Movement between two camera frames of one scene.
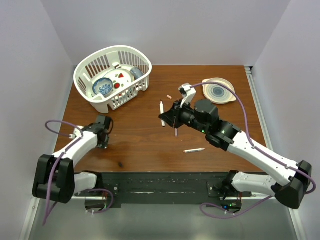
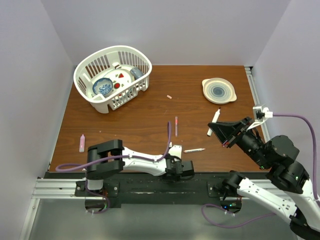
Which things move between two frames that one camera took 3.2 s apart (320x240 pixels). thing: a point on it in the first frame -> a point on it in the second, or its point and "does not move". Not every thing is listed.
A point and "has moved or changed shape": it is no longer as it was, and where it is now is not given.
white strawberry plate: x=120 y=78 does not move
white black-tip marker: x=162 y=112 has moved or changed shape
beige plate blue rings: x=217 y=94 does not move
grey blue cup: x=136 y=72 does not move
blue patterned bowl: x=103 y=86 does not move
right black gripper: x=172 y=117 -> x=225 y=130
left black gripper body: x=103 y=145 -> x=177 y=178
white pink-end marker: x=194 y=150 does not move
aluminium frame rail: x=259 y=106 does not move
